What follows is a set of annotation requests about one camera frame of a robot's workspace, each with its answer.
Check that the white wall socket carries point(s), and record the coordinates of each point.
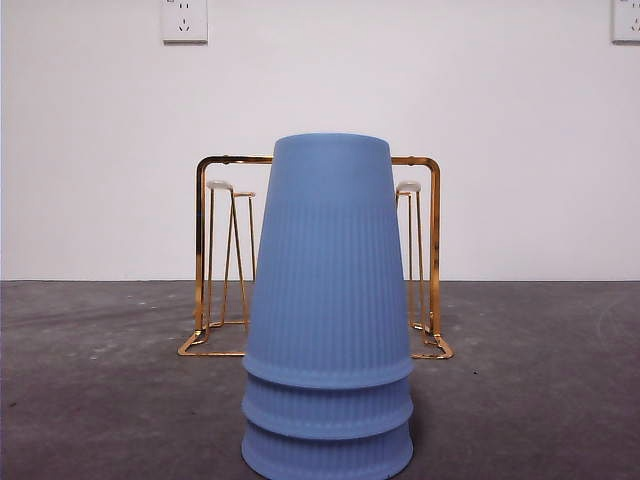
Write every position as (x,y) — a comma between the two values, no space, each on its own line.
(184,25)
(627,25)

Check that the blue ribbed plastic cup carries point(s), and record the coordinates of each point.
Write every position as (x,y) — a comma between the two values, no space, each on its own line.
(327,457)
(327,250)
(327,410)

